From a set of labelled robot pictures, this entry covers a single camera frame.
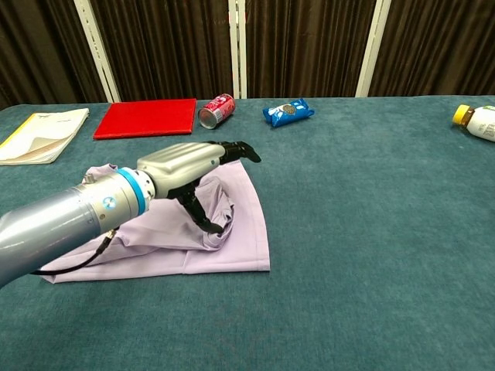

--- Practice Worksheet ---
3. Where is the white bottle with yellow cap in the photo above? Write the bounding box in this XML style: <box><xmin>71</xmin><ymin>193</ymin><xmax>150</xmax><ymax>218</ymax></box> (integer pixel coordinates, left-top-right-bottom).
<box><xmin>452</xmin><ymin>104</ymin><xmax>495</xmax><ymax>143</ymax></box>

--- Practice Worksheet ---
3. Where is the lavender sleeveless top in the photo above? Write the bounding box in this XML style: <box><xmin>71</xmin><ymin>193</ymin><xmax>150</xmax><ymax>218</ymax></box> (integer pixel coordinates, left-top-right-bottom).
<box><xmin>38</xmin><ymin>160</ymin><xmax>271</xmax><ymax>285</ymax></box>

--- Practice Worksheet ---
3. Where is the teal table cover cloth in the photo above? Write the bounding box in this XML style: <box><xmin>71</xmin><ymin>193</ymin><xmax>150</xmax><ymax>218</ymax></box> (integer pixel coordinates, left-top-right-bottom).
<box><xmin>0</xmin><ymin>95</ymin><xmax>495</xmax><ymax>371</ymax></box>

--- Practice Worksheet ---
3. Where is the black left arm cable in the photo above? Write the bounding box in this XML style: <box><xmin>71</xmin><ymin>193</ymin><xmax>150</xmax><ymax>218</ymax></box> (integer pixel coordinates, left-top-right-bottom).
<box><xmin>29</xmin><ymin>228</ymin><xmax>120</xmax><ymax>276</ymax></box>

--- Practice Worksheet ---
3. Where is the white screen frame post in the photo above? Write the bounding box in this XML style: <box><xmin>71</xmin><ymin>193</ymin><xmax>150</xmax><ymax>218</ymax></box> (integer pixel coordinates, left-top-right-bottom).
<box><xmin>227</xmin><ymin>0</ymin><xmax>248</xmax><ymax>100</ymax></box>
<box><xmin>73</xmin><ymin>0</ymin><xmax>120</xmax><ymax>104</ymax></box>
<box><xmin>354</xmin><ymin>0</ymin><xmax>392</xmax><ymax>98</ymax></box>

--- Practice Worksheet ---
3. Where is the cream notebook with yellow spine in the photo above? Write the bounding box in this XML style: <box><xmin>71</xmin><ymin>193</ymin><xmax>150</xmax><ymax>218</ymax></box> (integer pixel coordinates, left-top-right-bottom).
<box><xmin>0</xmin><ymin>107</ymin><xmax>90</xmax><ymax>166</ymax></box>

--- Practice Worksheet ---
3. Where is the red flat board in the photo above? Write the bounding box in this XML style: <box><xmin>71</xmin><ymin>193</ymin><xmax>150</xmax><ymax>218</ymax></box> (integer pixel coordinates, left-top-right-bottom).
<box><xmin>92</xmin><ymin>97</ymin><xmax>198</xmax><ymax>141</ymax></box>

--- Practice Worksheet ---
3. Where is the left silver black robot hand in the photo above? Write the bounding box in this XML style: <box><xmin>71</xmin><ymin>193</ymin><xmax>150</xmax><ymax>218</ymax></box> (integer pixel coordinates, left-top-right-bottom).
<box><xmin>135</xmin><ymin>140</ymin><xmax>262</xmax><ymax>234</ymax></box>

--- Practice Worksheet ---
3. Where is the dark curtain panel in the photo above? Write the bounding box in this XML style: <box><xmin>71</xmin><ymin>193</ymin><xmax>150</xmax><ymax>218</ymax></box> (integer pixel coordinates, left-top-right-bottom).
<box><xmin>0</xmin><ymin>0</ymin><xmax>108</xmax><ymax>109</ymax></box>
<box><xmin>245</xmin><ymin>0</ymin><xmax>378</xmax><ymax>100</ymax></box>
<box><xmin>369</xmin><ymin>0</ymin><xmax>495</xmax><ymax>97</ymax></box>
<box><xmin>89</xmin><ymin>0</ymin><xmax>233</xmax><ymax>104</ymax></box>

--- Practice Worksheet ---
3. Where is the red soda can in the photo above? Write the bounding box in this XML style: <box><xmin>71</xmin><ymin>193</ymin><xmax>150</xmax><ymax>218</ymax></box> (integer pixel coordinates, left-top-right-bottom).
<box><xmin>197</xmin><ymin>93</ymin><xmax>236</xmax><ymax>130</ymax></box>

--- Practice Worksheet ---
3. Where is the blue cookie packet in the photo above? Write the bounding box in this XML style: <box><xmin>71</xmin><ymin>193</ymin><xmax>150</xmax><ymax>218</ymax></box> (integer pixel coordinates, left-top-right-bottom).
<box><xmin>262</xmin><ymin>97</ymin><xmax>316</xmax><ymax>128</ymax></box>

